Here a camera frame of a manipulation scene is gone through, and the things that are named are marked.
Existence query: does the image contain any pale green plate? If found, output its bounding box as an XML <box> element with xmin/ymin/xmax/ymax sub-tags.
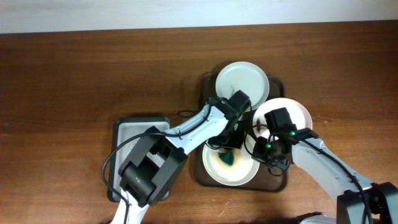
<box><xmin>215</xmin><ymin>62</ymin><xmax>270</xmax><ymax>109</ymax></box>

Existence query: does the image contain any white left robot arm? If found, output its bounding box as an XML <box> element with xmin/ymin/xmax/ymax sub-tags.
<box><xmin>103</xmin><ymin>101</ymin><xmax>247</xmax><ymax>223</ymax></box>

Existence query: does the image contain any cream white plate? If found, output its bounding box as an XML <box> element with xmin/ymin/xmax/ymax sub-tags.
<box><xmin>202</xmin><ymin>146</ymin><xmax>260</xmax><ymax>186</ymax></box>

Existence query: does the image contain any green yellow sponge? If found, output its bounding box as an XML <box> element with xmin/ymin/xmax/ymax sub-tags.
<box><xmin>215</xmin><ymin>149</ymin><xmax>240</xmax><ymax>169</ymax></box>

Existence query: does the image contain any dark brown serving tray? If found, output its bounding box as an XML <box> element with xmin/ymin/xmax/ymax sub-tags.
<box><xmin>190</xmin><ymin>73</ymin><xmax>289</xmax><ymax>193</ymax></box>

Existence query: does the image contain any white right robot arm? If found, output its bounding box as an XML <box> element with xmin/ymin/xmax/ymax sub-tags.
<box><xmin>252</xmin><ymin>138</ymin><xmax>397</xmax><ymax>223</ymax></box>

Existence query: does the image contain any small black soapy tray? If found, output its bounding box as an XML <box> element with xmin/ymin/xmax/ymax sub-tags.
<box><xmin>108</xmin><ymin>116</ymin><xmax>170</xmax><ymax>193</ymax></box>

